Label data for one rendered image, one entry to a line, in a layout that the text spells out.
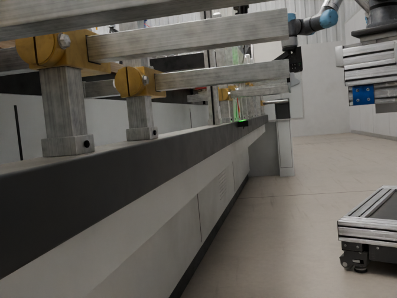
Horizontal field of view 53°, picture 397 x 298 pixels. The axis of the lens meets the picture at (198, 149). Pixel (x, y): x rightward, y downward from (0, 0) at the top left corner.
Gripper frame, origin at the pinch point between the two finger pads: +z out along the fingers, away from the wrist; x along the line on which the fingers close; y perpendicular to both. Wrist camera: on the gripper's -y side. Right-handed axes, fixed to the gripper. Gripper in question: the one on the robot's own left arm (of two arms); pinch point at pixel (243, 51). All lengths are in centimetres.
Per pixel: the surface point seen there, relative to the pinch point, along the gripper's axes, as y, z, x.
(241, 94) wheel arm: 12.6, 19.8, -5.7
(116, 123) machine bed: 68, 28, -55
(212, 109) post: 39, 26, -23
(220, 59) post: 14.2, 4.8, -13.9
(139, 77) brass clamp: 112, 21, -47
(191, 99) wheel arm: 5.3, 19.7, -26.5
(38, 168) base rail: 143, 32, -56
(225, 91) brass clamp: 17.2, 18.6, -13.4
